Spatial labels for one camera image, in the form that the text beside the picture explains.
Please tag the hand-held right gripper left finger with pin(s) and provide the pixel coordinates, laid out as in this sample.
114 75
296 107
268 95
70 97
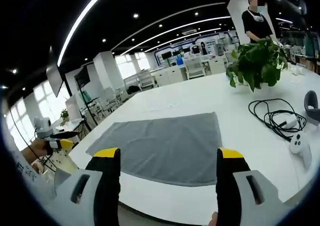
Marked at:
100 186

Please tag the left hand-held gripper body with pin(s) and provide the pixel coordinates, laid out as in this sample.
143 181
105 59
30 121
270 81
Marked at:
42 126

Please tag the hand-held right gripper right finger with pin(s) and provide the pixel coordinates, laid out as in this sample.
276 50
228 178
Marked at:
232 186

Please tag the grey towel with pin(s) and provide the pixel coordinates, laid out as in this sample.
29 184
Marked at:
162 141

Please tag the person's left hand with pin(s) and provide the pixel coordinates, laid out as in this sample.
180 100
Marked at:
40 148

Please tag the person's right hand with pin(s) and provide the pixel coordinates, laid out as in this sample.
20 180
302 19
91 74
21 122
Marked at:
214 219

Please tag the small green plant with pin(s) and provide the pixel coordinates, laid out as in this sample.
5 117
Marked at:
64 114

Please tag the white box appliance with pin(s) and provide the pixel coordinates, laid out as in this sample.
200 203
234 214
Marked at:
73 109

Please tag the white hanging display panel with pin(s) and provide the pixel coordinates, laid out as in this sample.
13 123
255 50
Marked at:
54 78

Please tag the black monitor on stand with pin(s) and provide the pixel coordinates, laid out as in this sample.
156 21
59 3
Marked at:
82 77

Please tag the white handheld controller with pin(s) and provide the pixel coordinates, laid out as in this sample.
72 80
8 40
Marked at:
301 146

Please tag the white power adapter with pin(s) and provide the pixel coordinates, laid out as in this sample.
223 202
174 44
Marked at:
289 122

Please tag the white office chair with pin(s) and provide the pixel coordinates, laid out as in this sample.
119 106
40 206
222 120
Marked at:
195 68
146 79

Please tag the white table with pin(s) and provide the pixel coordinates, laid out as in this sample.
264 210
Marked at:
180 98

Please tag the grey headset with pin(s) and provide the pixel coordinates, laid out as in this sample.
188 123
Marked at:
311 98

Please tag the green potted plant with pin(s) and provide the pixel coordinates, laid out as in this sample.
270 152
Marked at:
260 61

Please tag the blue container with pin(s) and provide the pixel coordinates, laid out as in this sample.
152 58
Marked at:
179 61

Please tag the wall poster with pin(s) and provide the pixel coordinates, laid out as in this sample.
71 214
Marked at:
204 48

